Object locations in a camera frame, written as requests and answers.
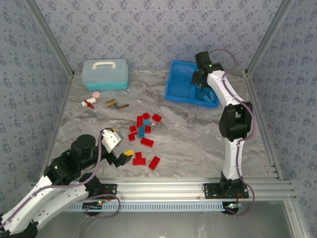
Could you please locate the blue divided plastic bin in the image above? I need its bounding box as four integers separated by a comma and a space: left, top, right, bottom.
164, 59, 220, 109

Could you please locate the small black controller board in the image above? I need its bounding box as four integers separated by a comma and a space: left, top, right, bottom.
224, 202, 245, 218
83, 201, 104, 219

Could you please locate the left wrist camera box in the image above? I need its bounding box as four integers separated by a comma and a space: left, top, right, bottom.
101, 128, 124, 152

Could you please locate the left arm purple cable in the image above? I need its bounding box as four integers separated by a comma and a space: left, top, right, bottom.
0, 131, 122, 230

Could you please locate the white valve with red handle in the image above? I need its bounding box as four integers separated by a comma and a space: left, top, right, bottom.
81, 97, 98, 109

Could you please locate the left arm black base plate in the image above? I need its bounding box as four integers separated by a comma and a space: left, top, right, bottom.
84, 183, 117, 200

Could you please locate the aluminium table side rail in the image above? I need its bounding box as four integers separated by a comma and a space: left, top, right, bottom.
244, 70, 284, 181
43, 71, 75, 174

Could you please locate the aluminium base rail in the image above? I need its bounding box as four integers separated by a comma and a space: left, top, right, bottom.
27, 177, 298, 201

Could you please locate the teal storage box with handle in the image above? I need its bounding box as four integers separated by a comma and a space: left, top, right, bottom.
81, 59, 129, 91

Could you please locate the pale slotted cable duct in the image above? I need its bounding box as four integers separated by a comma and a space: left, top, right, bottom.
64, 201, 226, 213

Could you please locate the aluminium frame post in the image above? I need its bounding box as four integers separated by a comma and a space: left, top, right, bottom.
245, 0, 295, 75
23, 0, 75, 76

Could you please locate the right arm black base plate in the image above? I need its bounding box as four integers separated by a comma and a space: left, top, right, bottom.
203, 183, 250, 200

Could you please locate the aluminium lower frame bar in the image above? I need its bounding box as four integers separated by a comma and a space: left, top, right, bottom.
283, 200, 307, 238

